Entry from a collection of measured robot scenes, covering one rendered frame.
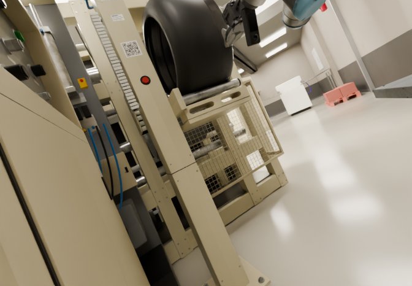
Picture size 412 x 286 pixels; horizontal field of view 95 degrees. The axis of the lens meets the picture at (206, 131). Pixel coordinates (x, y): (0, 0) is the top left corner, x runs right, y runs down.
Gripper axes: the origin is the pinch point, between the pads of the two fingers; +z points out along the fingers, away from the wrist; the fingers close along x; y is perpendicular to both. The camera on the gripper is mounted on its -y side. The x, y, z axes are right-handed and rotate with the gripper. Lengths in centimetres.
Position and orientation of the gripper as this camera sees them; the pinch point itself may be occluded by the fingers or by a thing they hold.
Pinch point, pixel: (228, 46)
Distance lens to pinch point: 85.9
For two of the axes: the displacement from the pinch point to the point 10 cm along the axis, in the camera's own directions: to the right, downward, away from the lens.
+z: -3.1, 2.9, 9.1
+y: -4.5, -8.8, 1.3
